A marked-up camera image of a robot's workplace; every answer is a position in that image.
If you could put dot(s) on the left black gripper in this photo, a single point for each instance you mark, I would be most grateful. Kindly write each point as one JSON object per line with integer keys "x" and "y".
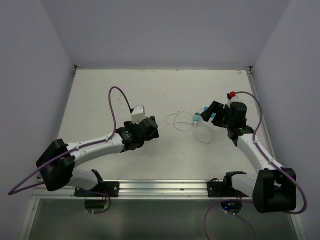
{"x": 129, "y": 124}

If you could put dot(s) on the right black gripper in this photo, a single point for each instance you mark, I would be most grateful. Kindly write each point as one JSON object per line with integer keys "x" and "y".
{"x": 215, "y": 106}

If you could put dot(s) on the teal usb charger plug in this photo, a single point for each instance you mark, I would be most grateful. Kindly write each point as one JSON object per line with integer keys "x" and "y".
{"x": 196, "y": 118}

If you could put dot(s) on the blue square plug adapter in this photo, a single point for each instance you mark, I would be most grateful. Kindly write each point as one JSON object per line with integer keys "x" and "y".
{"x": 208, "y": 113}

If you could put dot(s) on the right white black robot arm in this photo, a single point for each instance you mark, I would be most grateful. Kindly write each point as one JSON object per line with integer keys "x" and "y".
{"x": 273, "y": 189}

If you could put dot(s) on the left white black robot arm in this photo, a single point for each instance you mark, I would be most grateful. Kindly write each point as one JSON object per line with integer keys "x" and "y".
{"x": 59, "y": 165}

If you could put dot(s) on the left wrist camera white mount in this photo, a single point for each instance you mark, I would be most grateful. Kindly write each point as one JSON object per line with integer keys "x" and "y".
{"x": 138, "y": 114}

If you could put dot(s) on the right wrist camera red mount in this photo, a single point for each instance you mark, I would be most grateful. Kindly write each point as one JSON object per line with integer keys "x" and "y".
{"x": 233, "y": 97}

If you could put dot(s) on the aluminium extrusion rail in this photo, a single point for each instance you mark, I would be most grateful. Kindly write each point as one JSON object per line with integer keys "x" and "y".
{"x": 179, "y": 189}

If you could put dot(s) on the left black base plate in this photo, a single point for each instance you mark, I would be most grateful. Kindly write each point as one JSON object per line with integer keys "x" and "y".
{"x": 109, "y": 188}

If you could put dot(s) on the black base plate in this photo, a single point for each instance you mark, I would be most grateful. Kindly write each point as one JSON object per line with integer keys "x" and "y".
{"x": 109, "y": 188}
{"x": 221, "y": 189}

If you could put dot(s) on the right side aluminium rail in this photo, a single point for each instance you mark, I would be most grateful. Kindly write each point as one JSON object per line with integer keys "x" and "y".
{"x": 263, "y": 126}

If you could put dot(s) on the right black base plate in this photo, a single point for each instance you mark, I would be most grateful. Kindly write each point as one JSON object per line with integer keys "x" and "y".
{"x": 221, "y": 189}

